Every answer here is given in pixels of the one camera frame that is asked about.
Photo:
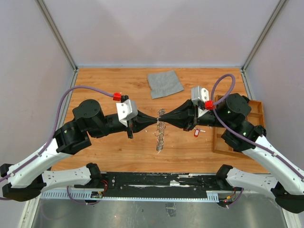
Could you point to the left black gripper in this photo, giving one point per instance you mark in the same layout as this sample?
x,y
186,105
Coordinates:
x,y
145,120

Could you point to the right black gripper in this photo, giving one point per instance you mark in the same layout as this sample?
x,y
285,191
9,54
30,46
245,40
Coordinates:
x,y
187,110

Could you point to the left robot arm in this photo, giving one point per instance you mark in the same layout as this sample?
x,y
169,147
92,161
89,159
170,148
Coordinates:
x,y
32,176

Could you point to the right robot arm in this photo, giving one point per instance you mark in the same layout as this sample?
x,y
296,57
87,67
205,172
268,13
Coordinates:
x,y
286,181

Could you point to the red key tag lower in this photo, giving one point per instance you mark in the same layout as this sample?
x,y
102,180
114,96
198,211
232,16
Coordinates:
x,y
197,131

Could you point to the grey cloth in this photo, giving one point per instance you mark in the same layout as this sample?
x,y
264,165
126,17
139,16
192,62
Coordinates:
x,y
164,84

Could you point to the wooden compartment tray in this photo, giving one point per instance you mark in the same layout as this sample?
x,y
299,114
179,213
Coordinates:
x,y
242,115

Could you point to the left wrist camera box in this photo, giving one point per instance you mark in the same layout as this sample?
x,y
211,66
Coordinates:
x,y
126,111

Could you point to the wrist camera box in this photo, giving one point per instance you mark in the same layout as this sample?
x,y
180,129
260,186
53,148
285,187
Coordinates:
x,y
126,111
199,96

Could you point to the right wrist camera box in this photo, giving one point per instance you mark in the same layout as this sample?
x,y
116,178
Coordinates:
x,y
199,96

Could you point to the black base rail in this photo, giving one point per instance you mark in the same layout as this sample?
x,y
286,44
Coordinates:
x,y
158,185

